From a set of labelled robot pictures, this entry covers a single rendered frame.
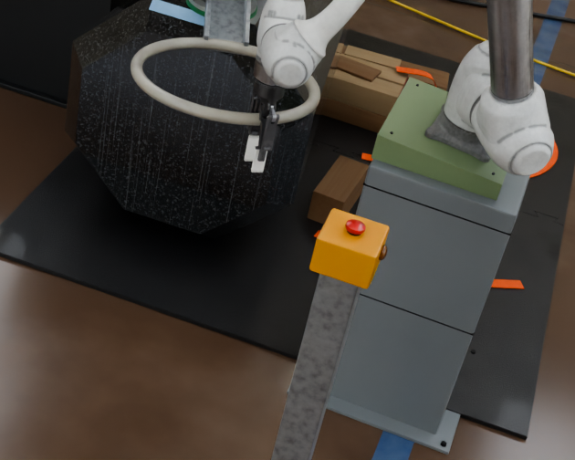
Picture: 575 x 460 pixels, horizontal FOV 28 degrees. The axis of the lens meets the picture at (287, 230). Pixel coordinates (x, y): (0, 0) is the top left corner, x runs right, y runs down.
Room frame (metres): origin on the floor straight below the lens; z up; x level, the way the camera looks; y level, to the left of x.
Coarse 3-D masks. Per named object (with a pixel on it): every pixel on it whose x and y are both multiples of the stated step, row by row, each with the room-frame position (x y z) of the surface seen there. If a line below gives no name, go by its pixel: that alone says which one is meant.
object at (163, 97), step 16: (144, 48) 2.65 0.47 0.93; (160, 48) 2.70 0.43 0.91; (176, 48) 2.75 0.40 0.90; (208, 48) 2.81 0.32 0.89; (224, 48) 2.82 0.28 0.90; (240, 48) 2.82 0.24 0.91; (256, 48) 2.83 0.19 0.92; (144, 80) 2.46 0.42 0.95; (160, 96) 2.40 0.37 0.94; (192, 112) 2.37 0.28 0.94; (208, 112) 2.37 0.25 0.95; (224, 112) 2.37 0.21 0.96; (240, 112) 2.39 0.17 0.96; (288, 112) 2.45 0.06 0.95; (304, 112) 2.49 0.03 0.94
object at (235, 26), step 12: (216, 0) 3.01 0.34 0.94; (228, 0) 3.03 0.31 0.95; (240, 0) 3.04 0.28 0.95; (216, 12) 2.97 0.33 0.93; (228, 12) 2.98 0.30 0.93; (240, 12) 2.99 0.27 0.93; (204, 24) 2.87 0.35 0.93; (216, 24) 2.92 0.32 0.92; (228, 24) 2.93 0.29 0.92; (240, 24) 2.94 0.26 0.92; (204, 36) 2.80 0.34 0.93; (216, 36) 2.87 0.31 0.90; (228, 36) 2.89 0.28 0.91; (240, 36) 2.90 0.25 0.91
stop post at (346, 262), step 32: (320, 256) 1.77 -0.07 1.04; (352, 256) 1.76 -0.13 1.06; (320, 288) 1.79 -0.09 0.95; (352, 288) 1.78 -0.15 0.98; (320, 320) 1.78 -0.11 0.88; (320, 352) 1.78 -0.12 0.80; (320, 384) 1.78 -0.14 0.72; (288, 416) 1.78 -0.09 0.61; (320, 416) 1.78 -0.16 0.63; (288, 448) 1.78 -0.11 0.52
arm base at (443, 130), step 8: (440, 112) 2.76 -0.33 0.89; (440, 120) 2.69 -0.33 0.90; (448, 120) 2.66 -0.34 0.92; (432, 128) 2.67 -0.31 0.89; (440, 128) 2.67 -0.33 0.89; (448, 128) 2.65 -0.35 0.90; (456, 128) 2.64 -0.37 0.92; (432, 136) 2.64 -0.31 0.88; (440, 136) 2.64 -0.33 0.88; (448, 136) 2.64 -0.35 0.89; (456, 136) 2.64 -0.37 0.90; (464, 136) 2.63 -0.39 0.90; (472, 136) 2.63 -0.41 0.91; (448, 144) 2.64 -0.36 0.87; (456, 144) 2.63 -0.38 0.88; (464, 144) 2.63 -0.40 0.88; (472, 144) 2.63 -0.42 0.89; (480, 144) 2.64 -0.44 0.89; (472, 152) 2.62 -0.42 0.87; (480, 152) 2.61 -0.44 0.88; (480, 160) 2.61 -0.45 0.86; (488, 160) 2.61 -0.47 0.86
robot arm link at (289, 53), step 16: (336, 0) 2.32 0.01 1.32; (352, 0) 2.33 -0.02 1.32; (320, 16) 2.30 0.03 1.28; (336, 16) 2.29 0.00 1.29; (272, 32) 2.31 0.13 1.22; (288, 32) 2.26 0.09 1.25; (304, 32) 2.26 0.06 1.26; (320, 32) 2.27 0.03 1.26; (336, 32) 2.29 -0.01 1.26; (272, 48) 2.23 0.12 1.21; (288, 48) 2.22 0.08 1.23; (304, 48) 2.24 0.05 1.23; (320, 48) 2.27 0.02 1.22; (272, 64) 2.20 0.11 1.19; (288, 64) 2.19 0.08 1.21; (304, 64) 2.20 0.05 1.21; (288, 80) 2.19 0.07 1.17; (304, 80) 2.21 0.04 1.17
